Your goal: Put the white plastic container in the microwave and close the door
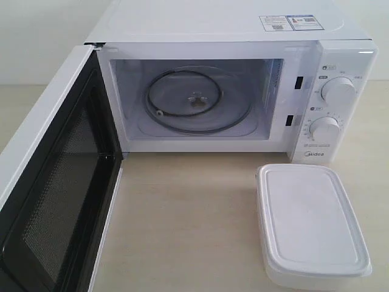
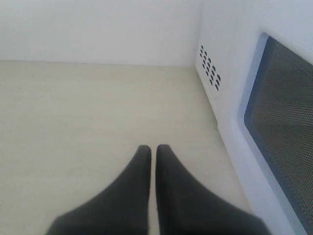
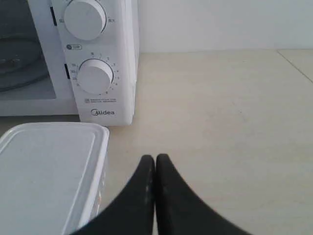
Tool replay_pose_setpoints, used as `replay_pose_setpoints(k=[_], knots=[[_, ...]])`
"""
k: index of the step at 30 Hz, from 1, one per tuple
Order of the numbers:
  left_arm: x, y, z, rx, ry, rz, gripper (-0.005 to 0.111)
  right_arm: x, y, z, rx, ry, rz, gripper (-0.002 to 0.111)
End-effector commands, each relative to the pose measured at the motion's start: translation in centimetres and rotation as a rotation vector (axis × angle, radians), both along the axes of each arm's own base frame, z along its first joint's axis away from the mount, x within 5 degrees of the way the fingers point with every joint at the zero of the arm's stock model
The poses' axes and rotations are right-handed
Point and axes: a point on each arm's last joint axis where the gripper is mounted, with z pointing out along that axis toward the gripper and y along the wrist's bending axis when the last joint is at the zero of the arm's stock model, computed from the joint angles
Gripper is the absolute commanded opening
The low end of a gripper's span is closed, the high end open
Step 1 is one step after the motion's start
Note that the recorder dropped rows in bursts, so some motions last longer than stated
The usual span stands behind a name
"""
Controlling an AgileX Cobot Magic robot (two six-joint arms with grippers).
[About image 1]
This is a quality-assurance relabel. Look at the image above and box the upper white control knob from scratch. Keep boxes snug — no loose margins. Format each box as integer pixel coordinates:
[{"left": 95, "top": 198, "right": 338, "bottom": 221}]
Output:
[{"left": 321, "top": 77, "right": 356, "bottom": 106}]

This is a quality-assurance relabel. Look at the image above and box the white microwave oven body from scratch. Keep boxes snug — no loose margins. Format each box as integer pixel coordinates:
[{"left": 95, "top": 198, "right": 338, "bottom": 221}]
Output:
[{"left": 86, "top": 1, "right": 377, "bottom": 164}]

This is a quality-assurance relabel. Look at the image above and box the lower white control knob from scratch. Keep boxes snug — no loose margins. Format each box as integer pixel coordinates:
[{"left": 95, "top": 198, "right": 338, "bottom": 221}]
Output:
[{"left": 309, "top": 117, "right": 340, "bottom": 142}]

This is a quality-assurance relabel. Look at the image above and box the warning label sticker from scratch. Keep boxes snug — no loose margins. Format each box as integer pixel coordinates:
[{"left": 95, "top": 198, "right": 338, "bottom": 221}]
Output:
[{"left": 259, "top": 15, "right": 324, "bottom": 32}]

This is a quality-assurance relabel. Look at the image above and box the glass turntable plate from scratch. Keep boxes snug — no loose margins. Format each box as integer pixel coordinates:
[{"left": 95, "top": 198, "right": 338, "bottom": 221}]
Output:
[{"left": 142, "top": 65, "right": 253, "bottom": 135}]

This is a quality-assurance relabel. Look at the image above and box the white control knob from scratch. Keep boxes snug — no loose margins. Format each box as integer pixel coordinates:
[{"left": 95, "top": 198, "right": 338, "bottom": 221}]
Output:
[
  {"left": 321, "top": 77, "right": 356, "bottom": 106},
  {"left": 309, "top": 117, "right": 340, "bottom": 142}
]

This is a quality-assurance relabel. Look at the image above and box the white plastic food container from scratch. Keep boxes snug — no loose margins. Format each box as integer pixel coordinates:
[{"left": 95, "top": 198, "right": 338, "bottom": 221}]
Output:
[{"left": 256, "top": 164, "right": 373, "bottom": 291}]

